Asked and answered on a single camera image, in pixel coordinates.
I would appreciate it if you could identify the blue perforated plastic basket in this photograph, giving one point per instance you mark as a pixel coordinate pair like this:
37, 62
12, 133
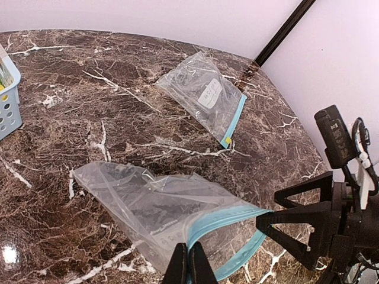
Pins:
10, 110

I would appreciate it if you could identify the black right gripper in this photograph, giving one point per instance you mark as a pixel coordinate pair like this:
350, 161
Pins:
339, 229

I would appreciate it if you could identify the right black corner post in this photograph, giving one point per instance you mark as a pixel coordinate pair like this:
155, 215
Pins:
284, 31

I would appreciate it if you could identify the yellow toy food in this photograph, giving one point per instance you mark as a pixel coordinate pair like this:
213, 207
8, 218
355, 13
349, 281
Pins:
4, 93

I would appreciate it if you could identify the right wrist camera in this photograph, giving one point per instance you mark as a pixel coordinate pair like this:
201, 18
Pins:
339, 145

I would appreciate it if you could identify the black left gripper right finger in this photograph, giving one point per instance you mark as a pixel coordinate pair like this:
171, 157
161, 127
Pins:
199, 266

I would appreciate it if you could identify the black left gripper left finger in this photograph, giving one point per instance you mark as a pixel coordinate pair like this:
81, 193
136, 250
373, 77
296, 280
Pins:
176, 272

